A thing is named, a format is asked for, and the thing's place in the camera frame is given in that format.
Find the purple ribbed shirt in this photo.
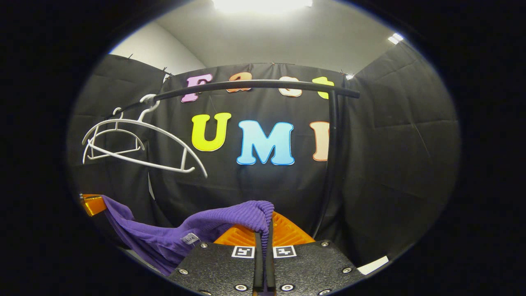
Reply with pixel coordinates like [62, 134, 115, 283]
[101, 195, 275, 277]

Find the black backdrop cloth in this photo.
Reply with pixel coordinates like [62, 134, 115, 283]
[68, 41, 461, 268]

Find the white plastic hanger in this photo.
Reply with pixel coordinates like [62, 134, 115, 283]
[81, 94, 208, 178]
[83, 108, 145, 161]

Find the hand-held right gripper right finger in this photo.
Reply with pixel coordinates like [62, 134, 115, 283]
[265, 211, 364, 296]

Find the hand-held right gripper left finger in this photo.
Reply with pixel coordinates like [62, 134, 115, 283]
[168, 224, 265, 296]

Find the black clothes rack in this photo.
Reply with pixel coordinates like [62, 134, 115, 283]
[112, 79, 361, 240]

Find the large ceiling light panel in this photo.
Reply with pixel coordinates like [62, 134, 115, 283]
[212, 0, 314, 13]

